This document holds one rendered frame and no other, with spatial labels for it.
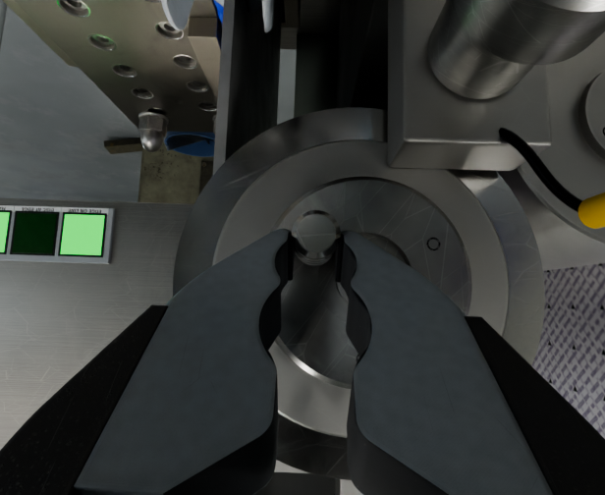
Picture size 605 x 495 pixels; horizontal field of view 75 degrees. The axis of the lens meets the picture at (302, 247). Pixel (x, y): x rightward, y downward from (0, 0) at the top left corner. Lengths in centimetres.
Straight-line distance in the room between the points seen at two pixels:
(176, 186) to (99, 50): 277
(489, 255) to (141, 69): 39
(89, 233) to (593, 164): 50
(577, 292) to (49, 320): 55
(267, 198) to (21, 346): 48
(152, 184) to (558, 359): 305
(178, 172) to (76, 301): 271
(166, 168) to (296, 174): 310
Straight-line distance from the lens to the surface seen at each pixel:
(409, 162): 16
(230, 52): 20
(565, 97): 22
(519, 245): 18
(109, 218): 55
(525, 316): 18
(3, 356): 61
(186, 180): 320
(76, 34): 45
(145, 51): 44
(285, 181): 16
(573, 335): 36
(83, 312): 56
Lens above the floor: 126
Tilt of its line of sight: 8 degrees down
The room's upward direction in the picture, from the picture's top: 178 degrees counter-clockwise
